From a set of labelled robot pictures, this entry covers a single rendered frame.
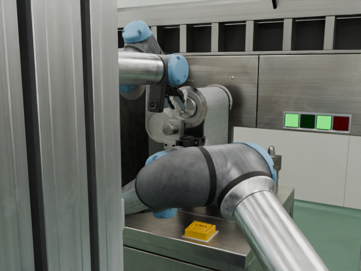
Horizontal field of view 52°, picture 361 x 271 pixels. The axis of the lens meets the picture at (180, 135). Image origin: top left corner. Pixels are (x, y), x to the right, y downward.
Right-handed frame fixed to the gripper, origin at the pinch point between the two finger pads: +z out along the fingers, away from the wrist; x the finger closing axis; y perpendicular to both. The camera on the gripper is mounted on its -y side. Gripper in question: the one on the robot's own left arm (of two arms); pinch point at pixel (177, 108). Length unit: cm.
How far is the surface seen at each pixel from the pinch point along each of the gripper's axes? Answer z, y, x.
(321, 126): 34, 18, -42
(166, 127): 1.9, -6.7, 2.9
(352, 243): 236, 35, -53
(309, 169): 263, 109, -7
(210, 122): 12.3, 3.1, -7.3
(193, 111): 3.4, 1.5, -4.2
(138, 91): 1.8, 7.9, 20.4
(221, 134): 24.7, 5.4, -7.3
